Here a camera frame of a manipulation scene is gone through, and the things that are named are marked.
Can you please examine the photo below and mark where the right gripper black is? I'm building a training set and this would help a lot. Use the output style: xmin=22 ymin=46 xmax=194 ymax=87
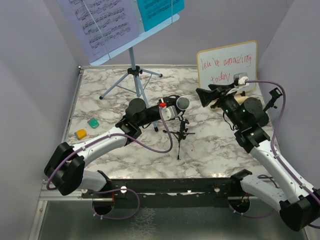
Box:
xmin=196 ymin=82 xmax=244 ymax=129

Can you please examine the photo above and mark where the black tripod with shock mount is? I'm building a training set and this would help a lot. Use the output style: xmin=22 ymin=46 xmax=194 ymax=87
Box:
xmin=170 ymin=112 xmax=195 ymax=161

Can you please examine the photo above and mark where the black round-base mic stand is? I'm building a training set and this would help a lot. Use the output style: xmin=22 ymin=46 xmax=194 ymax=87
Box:
xmin=263 ymin=87 xmax=283 ymax=112

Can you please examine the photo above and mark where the lilac sheet music page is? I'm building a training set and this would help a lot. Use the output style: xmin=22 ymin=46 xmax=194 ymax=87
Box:
xmin=57 ymin=0 xmax=139 ymax=63

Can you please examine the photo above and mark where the black studio microphone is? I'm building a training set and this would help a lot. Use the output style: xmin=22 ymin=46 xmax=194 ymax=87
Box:
xmin=168 ymin=95 xmax=190 ymax=111

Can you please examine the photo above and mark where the cream toy microphone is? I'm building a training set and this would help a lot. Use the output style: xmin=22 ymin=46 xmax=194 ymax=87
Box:
xmin=210 ymin=96 xmax=249 ymax=109

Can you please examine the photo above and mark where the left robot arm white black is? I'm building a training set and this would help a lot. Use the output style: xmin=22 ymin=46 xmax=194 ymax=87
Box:
xmin=44 ymin=95 xmax=190 ymax=198

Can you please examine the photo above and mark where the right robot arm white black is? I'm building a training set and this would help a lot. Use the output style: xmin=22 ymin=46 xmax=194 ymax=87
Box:
xmin=196 ymin=84 xmax=320 ymax=232

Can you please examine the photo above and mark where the green eraser block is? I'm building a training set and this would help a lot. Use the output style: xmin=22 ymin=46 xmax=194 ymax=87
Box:
xmin=87 ymin=117 xmax=100 ymax=129

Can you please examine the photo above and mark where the cyan sheet music page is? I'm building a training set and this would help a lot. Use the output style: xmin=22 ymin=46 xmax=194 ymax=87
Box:
xmin=137 ymin=0 xmax=185 ymax=32

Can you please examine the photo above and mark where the yellow eraser block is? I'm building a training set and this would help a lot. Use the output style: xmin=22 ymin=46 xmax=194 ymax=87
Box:
xmin=74 ymin=129 xmax=87 ymax=140

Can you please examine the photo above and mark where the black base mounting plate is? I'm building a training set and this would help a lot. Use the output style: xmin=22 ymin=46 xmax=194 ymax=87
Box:
xmin=82 ymin=176 xmax=258 ymax=209

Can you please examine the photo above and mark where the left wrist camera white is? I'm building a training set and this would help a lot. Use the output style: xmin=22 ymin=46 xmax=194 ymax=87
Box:
xmin=158 ymin=102 xmax=178 ymax=121

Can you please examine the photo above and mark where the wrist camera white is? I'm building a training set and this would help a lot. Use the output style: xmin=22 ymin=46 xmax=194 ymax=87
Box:
xmin=158 ymin=102 xmax=178 ymax=121
xmin=233 ymin=72 xmax=249 ymax=87

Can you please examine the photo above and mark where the whiteboard with yellow frame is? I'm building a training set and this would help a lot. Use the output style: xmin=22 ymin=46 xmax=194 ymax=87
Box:
xmin=196 ymin=40 xmax=258 ymax=89

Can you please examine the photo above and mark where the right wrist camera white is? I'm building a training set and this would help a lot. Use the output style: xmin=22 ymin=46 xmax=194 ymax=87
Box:
xmin=233 ymin=72 xmax=249 ymax=87

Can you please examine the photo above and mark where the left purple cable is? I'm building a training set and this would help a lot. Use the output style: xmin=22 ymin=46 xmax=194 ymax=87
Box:
xmin=46 ymin=102 xmax=174 ymax=221

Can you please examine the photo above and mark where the aluminium rail frame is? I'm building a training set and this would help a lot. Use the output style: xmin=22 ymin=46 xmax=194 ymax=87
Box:
xmin=27 ymin=65 xmax=84 ymax=240

